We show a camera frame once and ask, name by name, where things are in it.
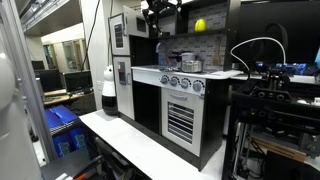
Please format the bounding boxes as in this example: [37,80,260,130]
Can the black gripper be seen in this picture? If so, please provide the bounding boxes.
[142,0,183,34]

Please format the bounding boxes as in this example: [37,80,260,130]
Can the yellow toy fruit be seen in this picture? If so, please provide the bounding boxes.
[194,18,207,33]

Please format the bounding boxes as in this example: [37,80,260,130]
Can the steel pot lid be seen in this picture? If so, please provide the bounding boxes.
[163,65,181,73]

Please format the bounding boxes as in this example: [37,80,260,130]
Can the white microwave door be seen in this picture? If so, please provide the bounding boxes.
[122,5,150,39]

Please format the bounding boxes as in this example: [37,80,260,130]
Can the grey toy faucet spout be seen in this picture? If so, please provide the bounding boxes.
[155,41,168,66]

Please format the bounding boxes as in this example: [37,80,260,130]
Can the white fridge door with window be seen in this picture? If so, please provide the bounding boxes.
[108,13,132,57]

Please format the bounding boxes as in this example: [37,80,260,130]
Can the white black toy kitchen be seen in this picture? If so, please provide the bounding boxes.
[107,0,242,172]

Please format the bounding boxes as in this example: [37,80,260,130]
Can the wooden spatula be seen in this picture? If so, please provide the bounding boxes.
[212,35,222,67]

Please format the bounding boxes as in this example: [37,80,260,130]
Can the white oven door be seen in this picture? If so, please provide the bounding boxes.
[161,87,205,158]

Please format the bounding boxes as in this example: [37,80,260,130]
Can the white black penguin-shaped device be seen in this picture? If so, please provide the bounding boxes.
[101,64,119,117]

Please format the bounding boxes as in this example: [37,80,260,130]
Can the white fridge door with dispenser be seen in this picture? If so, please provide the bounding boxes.
[112,55,135,120]

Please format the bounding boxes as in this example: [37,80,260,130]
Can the black computer monitor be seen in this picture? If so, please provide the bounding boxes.
[30,60,46,71]
[63,70,94,95]
[34,69,64,94]

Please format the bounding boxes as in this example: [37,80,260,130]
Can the wooden office desk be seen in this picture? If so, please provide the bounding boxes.
[43,89,97,108]

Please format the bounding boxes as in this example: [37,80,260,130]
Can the large black screen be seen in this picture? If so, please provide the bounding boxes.
[238,0,320,66]

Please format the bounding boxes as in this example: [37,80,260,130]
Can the blue flat cardboard box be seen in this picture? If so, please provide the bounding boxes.
[44,105,80,132]

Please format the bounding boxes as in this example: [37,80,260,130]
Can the blue storage crate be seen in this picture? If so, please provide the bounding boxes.
[51,126,90,158]

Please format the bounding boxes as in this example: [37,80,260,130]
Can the tan wooden board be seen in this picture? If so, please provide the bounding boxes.
[251,135,308,164]

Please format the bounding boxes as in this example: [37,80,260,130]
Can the dark robot mounting plate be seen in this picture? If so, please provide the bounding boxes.
[39,149,101,180]

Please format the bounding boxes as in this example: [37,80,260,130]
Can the steel pot with handles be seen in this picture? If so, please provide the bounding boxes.
[180,59,204,74]

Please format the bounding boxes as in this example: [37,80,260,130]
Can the white cable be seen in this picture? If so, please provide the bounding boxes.
[229,36,287,73]

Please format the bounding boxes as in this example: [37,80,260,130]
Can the black cable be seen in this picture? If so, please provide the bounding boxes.
[263,22,290,64]

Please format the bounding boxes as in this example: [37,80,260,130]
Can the black metal frame rack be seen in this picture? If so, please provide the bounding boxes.
[221,64,320,180]

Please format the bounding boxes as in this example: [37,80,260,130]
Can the aluminium frame post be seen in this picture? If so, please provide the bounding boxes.
[0,0,58,164]

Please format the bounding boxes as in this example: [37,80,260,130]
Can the red handled silver clamp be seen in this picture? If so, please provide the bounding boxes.
[71,163,101,180]

